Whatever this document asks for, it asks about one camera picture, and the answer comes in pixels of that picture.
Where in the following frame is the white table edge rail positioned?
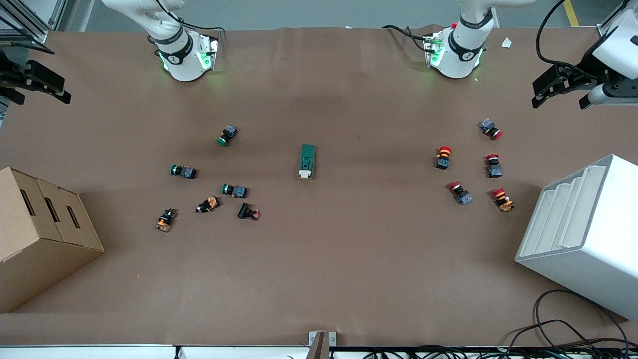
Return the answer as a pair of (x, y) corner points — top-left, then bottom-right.
(0, 344), (310, 359)

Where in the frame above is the black base cable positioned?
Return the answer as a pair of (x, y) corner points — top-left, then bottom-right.
(383, 24), (433, 53)
(169, 15), (226, 35)

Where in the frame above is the black looped cable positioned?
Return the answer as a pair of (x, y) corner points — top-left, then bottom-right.
(534, 289), (630, 350)

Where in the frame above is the black orange push button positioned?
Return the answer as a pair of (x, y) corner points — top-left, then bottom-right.
(155, 208), (178, 233)
(195, 196), (221, 214)

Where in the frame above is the green load switch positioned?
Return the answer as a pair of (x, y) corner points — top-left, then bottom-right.
(298, 144), (316, 180)

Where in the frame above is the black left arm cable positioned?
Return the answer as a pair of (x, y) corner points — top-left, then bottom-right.
(535, 0), (626, 80)

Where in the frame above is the black right base cable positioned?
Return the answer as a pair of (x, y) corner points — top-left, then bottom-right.
(169, 15), (226, 35)

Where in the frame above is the metal bracket with post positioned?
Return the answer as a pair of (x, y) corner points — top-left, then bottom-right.
(307, 330), (337, 359)

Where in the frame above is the brown table mat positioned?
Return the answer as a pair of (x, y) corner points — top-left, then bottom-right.
(0, 25), (638, 347)

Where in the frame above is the black left base cable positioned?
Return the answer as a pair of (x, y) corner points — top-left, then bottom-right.
(383, 24), (433, 53)

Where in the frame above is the white slotted bin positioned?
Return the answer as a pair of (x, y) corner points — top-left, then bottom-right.
(515, 154), (638, 321)

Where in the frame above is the brown cardboard box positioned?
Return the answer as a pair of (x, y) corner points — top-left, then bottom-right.
(0, 166), (105, 314)

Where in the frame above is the aluminium frame profile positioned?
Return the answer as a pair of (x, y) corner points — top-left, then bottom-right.
(0, 0), (68, 45)
(597, 0), (630, 38)

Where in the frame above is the black cable bundle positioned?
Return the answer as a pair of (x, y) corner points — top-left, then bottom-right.
(349, 319), (638, 359)

